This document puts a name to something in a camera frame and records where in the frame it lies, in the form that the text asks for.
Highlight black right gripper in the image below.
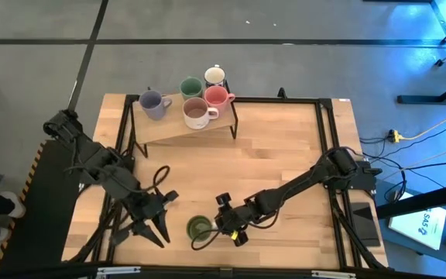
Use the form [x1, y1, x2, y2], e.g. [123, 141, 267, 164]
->
[214, 191, 256, 248]

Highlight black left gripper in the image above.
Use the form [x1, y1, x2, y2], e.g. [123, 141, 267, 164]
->
[110, 189, 180, 250]

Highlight white lettered mug green inside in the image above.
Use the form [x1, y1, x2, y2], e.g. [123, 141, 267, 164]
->
[186, 215, 215, 243]

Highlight white mug with pink inside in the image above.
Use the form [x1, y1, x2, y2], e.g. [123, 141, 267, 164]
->
[182, 96, 220, 130]

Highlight purple mug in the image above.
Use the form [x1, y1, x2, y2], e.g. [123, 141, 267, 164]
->
[138, 89, 173, 122]

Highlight teal green mug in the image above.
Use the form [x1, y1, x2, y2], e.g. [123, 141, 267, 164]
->
[179, 76, 204, 101]

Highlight cream mug with blue pattern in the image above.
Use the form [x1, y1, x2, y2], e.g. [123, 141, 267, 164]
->
[203, 64, 227, 88]

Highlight black aluminium beam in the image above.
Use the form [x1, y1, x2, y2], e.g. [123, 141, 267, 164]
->
[0, 262, 446, 279]

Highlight wooden shelf riser black legs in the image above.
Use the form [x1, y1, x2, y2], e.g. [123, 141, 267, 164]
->
[132, 79, 239, 158]

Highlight black hazard-striped floor mat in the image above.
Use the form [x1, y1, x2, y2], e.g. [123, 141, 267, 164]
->
[0, 139, 92, 270]

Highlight black tablet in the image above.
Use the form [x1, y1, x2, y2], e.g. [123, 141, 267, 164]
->
[349, 201, 382, 249]

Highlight white printed box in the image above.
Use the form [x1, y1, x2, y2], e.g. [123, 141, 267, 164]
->
[387, 191, 446, 251]

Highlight black slanted bar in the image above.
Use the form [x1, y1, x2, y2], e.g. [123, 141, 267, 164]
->
[376, 180, 446, 221]

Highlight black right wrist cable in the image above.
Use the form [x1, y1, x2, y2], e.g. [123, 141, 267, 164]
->
[190, 227, 225, 252]

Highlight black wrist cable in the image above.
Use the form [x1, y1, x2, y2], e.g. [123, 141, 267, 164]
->
[151, 165, 171, 191]
[190, 227, 225, 252]

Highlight silver beam bracket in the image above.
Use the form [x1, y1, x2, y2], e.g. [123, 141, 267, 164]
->
[310, 270, 358, 279]
[96, 266, 142, 277]

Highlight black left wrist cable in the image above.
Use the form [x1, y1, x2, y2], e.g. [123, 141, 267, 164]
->
[151, 165, 171, 191]

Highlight black metal table frame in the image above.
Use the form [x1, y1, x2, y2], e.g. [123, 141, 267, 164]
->
[67, 87, 389, 270]

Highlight yellow floor cable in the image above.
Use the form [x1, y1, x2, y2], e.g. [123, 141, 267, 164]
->
[400, 105, 446, 141]

